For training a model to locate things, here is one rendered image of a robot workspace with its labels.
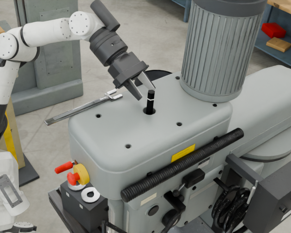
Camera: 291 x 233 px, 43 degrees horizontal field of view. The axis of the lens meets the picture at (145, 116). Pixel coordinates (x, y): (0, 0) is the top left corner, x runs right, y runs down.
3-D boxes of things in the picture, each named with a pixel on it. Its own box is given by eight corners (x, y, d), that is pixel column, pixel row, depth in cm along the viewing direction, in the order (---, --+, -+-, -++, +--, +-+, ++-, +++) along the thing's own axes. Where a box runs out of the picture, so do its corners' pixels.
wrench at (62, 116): (49, 128, 98) (48, 126, 97) (42, 120, 100) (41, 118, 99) (122, 97, 110) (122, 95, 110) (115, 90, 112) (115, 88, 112)
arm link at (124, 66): (140, 77, 112) (115, 48, 113) (154, 60, 104) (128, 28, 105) (111, 95, 104) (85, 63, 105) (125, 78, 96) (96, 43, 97)
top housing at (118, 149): (109, 211, 98) (110, 170, 88) (63, 152, 113) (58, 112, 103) (229, 143, 121) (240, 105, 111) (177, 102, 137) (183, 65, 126)
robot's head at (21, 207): (3, 213, 116) (16, 217, 110) (-14, 187, 113) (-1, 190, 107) (20, 200, 121) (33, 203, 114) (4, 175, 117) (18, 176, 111)
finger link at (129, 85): (139, 101, 103) (125, 83, 104) (144, 95, 101) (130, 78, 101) (135, 103, 102) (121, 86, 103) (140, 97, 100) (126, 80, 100)
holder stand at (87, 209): (90, 233, 182) (89, 209, 169) (62, 207, 193) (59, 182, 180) (108, 218, 189) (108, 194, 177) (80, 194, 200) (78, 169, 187)
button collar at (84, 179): (83, 189, 103) (82, 175, 99) (73, 176, 106) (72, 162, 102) (90, 186, 104) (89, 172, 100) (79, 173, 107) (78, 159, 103)
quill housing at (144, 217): (135, 259, 133) (140, 205, 112) (104, 218, 145) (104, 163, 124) (175, 232, 142) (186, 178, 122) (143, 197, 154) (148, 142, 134)
